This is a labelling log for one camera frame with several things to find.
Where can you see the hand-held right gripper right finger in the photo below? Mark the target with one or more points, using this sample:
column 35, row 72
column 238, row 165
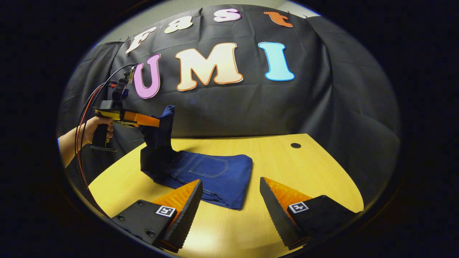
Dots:
column 278, row 218

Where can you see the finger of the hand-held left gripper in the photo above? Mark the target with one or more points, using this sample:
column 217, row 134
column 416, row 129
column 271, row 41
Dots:
column 143, row 120

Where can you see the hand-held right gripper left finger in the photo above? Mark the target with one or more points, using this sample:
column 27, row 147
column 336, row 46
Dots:
column 184, row 218

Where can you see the blue jeans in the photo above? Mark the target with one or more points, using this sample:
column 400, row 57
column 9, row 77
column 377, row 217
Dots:
column 222, row 175

